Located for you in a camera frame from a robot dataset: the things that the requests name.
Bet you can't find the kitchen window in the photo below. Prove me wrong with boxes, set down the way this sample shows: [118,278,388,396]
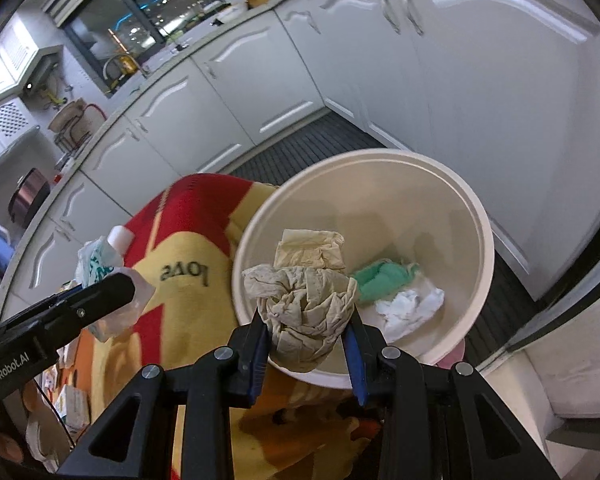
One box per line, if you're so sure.
[61,0,217,97]

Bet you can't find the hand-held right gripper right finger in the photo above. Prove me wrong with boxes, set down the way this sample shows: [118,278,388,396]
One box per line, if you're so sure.
[342,307,557,480]

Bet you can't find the beige paper towel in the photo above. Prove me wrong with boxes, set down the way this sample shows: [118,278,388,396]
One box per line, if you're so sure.
[242,264,360,374]

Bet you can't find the white foam block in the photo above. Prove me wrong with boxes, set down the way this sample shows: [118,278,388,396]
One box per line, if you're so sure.
[107,226,135,250]

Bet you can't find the red yellow printed blanket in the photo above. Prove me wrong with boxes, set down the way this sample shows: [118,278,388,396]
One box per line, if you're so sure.
[22,172,387,480]

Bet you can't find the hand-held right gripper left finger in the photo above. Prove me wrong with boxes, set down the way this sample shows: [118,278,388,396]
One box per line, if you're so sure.
[55,309,272,480]

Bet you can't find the stainless steel pot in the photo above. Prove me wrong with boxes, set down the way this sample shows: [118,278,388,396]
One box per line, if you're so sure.
[7,168,52,224]

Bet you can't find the crumpled white tissue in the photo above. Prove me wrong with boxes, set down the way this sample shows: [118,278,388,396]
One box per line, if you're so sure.
[374,287,445,344]

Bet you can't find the brass faucet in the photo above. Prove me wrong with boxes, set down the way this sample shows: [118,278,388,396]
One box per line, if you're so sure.
[102,52,142,94]

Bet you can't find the clear plastic wrapper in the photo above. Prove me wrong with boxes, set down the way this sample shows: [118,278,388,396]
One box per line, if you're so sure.
[87,267,157,344]

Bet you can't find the crumpled pale yellow paper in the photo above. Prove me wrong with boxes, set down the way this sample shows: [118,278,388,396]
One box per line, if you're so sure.
[273,228,348,274]

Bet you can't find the green printed plastic bag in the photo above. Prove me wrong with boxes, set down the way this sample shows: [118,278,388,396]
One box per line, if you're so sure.
[75,236,127,287]

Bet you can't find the crumpled green paper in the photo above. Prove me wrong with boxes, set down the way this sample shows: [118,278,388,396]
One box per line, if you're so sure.
[352,258,422,306]

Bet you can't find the cream plastic trash bin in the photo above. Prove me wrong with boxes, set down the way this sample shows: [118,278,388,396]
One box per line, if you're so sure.
[231,148,496,391]

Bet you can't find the white kitchen cabinets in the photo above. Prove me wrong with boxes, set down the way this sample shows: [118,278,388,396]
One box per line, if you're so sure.
[0,0,600,313]

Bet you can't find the wooden cutting board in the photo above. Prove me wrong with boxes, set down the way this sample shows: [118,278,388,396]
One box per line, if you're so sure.
[48,99,89,134]

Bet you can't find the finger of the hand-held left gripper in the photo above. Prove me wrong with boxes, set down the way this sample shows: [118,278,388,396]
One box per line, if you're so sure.
[41,274,137,349]

